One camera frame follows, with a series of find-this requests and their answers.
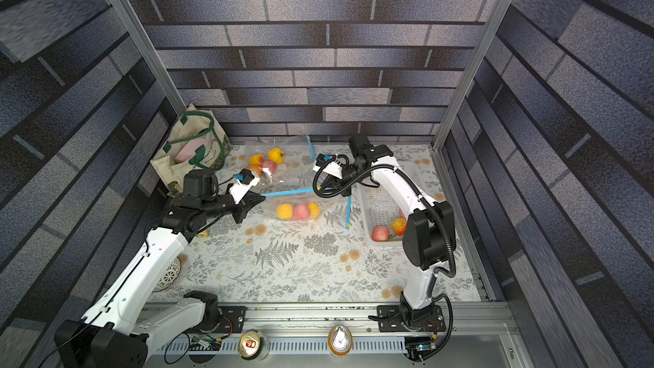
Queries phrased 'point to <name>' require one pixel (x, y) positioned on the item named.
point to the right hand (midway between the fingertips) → (325, 185)
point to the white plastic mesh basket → (381, 207)
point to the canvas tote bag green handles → (200, 144)
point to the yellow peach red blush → (314, 209)
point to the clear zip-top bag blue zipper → (295, 172)
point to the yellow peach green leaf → (276, 155)
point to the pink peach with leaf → (272, 165)
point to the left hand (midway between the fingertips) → (261, 194)
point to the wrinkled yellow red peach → (398, 225)
